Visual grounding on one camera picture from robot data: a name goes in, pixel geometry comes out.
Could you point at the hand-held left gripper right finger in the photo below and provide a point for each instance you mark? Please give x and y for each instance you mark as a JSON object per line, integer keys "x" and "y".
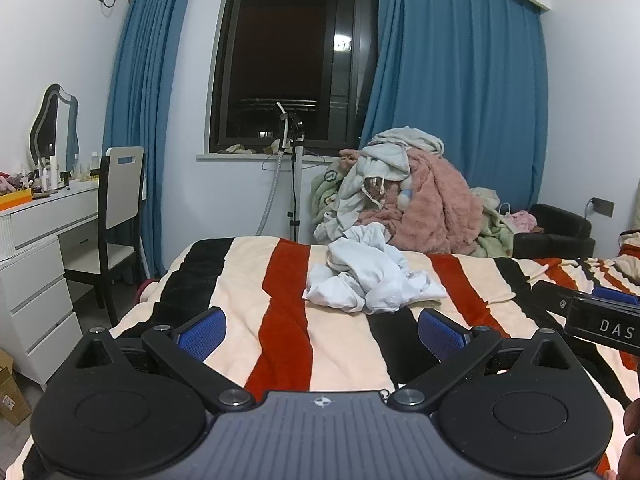
{"x": 440, "y": 336}

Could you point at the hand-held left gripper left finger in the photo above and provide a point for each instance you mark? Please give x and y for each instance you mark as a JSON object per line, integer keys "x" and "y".
{"x": 202, "y": 334}

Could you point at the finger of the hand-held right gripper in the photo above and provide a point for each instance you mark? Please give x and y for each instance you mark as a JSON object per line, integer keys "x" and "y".
{"x": 617, "y": 296}
{"x": 550, "y": 297}

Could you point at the light blue t-shirt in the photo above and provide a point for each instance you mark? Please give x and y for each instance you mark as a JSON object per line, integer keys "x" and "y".
{"x": 372, "y": 275}

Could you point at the person's right hand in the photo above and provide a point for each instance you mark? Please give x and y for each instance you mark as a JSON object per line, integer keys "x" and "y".
{"x": 633, "y": 420}

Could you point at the black armchair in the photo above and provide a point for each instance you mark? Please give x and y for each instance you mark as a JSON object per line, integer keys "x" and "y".
{"x": 555, "y": 237}

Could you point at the dark red cloth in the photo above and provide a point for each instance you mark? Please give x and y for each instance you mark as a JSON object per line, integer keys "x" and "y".
{"x": 149, "y": 291}

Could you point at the pink baby garment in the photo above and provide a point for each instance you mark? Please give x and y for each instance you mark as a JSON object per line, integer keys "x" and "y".
{"x": 522, "y": 220}

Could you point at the pale green blanket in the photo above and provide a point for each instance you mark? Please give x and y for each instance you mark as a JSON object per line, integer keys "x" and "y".
{"x": 492, "y": 232}

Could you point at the striped fleece blanket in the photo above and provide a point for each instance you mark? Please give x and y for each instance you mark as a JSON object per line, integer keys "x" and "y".
{"x": 295, "y": 310}

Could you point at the pink fleece blanket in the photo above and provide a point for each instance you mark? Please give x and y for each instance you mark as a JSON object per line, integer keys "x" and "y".
{"x": 440, "y": 205}

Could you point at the blue and white plush toy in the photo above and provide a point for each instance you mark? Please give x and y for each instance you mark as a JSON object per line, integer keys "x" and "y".
{"x": 406, "y": 195}

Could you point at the grey hoodie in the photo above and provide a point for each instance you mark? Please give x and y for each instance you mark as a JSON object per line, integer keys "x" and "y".
{"x": 357, "y": 195}

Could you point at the garment steamer stand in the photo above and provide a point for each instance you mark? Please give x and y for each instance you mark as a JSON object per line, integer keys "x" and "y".
{"x": 298, "y": 195}

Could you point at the white vanity dresser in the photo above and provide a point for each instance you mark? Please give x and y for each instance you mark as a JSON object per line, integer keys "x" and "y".
{"x": 40, "y": 270}

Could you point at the green cartoon print blanket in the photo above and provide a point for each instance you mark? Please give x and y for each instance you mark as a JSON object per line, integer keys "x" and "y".
{"x": 325, "y": 190}

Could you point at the small beige rag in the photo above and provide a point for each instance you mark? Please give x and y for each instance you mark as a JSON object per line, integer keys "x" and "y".
{"x": 241, "y": 149}
{"x": 274, "y": 147}

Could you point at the beige garment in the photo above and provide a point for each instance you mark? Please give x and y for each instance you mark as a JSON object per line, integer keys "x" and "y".
{"x": 410, "y": 137}

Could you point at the cardboard box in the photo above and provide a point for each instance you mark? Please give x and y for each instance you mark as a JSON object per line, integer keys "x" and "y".
{"x": 11, "y": 395}

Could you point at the group of cosmetic bottles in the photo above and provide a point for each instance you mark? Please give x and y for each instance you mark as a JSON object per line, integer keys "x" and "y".
{"x": 54, "y": 175}

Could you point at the orange box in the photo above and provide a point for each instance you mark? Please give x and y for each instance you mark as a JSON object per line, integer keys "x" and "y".
{"x": 15, "y": 201}

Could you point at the blue curtain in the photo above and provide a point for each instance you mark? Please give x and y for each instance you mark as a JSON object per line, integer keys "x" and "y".
{"x": 460, "y": 70}
{"x": 145, "y": 110}

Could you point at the dark framed window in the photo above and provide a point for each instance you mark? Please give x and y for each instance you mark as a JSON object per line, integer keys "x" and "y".
{"x": 280, "y": 50}

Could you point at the dark wall outlet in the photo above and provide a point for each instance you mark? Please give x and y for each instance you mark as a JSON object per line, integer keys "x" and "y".
{"x": 602, "y": 207}

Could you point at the wavy frame vanity mirror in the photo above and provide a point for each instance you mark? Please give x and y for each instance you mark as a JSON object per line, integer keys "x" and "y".
{"x": 52, "y": 125}

